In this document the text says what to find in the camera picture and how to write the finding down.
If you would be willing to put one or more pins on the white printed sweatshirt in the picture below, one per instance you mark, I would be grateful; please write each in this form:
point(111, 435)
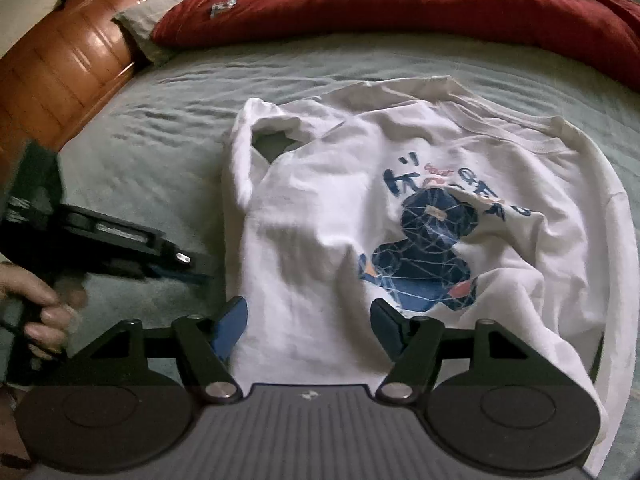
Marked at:
point(320, 240)

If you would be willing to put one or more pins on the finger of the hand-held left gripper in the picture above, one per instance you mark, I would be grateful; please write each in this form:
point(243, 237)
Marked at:
point(182, 267)

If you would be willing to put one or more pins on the grey pillow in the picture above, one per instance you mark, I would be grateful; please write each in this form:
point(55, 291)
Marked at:
point(145, 20)

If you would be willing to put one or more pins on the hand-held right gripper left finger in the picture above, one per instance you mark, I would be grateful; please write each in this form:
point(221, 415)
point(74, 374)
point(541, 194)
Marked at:
point(232, 325)

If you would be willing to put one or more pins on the red duvet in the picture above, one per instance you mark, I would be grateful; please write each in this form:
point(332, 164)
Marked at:
point(400, 5)

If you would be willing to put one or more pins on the person's left hand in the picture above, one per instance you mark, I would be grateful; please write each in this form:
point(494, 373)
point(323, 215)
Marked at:
point(30, 292)

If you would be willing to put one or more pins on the wooden headboard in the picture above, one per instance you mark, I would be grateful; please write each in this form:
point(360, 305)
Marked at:
point(60, 70)

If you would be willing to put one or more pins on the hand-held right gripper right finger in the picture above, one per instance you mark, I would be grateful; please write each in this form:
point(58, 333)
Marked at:
point(387, 325)

